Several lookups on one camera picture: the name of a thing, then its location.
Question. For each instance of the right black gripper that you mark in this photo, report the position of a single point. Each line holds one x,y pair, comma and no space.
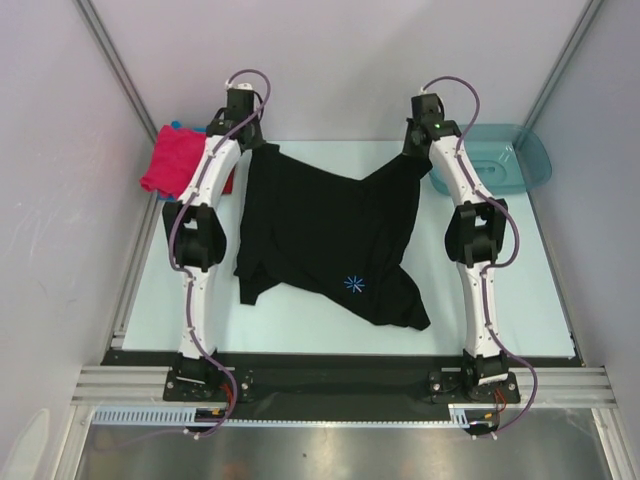
408,149

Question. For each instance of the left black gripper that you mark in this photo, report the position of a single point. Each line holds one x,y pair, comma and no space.
256,140

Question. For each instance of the black t shirt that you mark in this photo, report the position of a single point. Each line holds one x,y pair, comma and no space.
331,235

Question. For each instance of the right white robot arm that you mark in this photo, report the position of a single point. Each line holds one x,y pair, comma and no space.
473,239

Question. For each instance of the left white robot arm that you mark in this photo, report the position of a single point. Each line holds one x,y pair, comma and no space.
195,237

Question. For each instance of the red folded t shirt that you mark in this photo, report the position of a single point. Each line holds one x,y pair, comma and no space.
229,184

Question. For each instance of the pink folded t shirt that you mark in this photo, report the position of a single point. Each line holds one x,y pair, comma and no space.
150,180

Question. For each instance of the teal plastic bin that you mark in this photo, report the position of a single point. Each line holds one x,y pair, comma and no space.
508,159

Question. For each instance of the blue folded t shirt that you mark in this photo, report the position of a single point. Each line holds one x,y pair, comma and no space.
175,125

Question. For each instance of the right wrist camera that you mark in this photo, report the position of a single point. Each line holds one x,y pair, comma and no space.
427,92

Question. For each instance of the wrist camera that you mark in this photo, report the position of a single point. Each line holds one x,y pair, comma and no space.
243,86
427,92

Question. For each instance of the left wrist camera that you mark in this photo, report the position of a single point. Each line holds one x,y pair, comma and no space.
243,86

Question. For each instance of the left aluminium corner post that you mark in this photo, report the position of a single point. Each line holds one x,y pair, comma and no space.
106,45

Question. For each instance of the aluminium corner post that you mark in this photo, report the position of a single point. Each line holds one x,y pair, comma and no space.
106,45
576,37

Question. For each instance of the right aluminium corner post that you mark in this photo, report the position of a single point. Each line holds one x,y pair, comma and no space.
576,37

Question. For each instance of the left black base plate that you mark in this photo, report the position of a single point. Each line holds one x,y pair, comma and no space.
178,389

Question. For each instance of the right white cable duct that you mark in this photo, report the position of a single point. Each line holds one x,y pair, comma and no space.
478,414

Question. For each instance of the white cable duct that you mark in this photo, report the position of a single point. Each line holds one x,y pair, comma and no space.
478,414
158,416

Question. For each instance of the left white cable duct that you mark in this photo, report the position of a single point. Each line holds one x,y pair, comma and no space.
158,416

